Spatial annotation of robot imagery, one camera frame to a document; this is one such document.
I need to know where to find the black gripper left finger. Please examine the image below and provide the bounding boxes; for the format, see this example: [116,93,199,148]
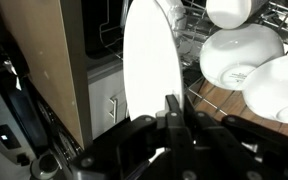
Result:
[69,94,196,180]

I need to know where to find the wire dishwasher rack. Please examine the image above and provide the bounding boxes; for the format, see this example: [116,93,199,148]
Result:
[98,0,288,123]

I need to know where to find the black dishwasher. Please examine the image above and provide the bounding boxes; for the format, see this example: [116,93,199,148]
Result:
[80,0,132,68]

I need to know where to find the black stove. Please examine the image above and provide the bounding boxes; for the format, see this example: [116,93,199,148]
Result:
[0,76,85,180]

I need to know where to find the metal drawer handle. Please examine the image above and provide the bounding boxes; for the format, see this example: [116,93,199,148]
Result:
[108,96,119,124]

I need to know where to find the white ceramic bowl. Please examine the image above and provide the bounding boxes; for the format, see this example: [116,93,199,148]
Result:
[242,54,288,125]
[199,23,285,92]

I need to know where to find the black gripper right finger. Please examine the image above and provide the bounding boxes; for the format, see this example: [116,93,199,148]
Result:
[183,96,288,180]

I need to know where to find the white ceramic mug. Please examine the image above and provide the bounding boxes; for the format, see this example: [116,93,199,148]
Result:
[205,0,253,30]

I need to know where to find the round white plate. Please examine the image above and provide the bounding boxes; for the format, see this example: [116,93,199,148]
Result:
[123,0,186,122]

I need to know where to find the white drawer front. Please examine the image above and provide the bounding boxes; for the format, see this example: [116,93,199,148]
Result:
[87,68,129,139]

